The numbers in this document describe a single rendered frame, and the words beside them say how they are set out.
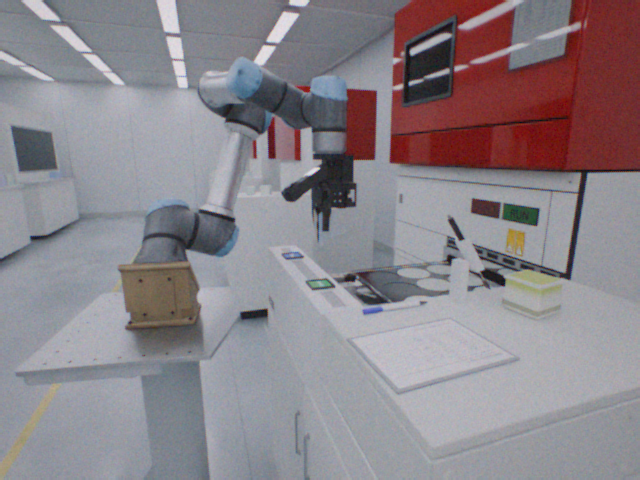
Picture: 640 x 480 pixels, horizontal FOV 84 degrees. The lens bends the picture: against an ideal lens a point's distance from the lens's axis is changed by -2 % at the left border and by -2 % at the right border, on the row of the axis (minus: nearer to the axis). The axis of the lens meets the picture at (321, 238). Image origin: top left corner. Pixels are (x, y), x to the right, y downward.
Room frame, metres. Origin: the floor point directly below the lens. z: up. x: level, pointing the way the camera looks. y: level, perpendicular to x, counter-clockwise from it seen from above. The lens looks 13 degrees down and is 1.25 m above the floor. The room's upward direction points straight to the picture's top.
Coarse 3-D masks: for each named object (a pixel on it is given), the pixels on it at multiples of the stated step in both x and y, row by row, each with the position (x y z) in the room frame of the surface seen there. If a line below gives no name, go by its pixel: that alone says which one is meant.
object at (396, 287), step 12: (432, 264) 1.16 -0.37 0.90; (444, 264) 1.16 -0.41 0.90; (360, 276) 1.04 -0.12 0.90; (372, 276) 1.04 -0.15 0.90; (384, 276) 1.04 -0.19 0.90; (396, 276) 1.04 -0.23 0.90; (432, 276) 1.03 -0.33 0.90; (444, 276) 1.03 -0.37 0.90; (480, 276) 1.03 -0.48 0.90; (384, 288) 0.94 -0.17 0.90; (396, 288) 0.93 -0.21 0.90; (408, 288) 0.93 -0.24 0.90; (420, 288) 0.93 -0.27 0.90; (468, 288) 0.93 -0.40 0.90; (396, 300) 0.85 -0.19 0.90
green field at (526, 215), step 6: (504, 210) 1.02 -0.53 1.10; (510, 210) 1.00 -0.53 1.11; (516, 210) 0.98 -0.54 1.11; (522, 210) 0.96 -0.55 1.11; (528, 210) 0.95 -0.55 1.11; (534, 210) 0.93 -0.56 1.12; (504, 216) 1.02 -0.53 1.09; (510, 216) 1.00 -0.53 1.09; (516, 216) 0.98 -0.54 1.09; (522, 216) 0.96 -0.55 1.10; (528, 216) 0.94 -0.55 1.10; (534, 216) 0.93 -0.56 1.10; (528, 222) 0.94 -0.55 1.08; (534, 222) 0.92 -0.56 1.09
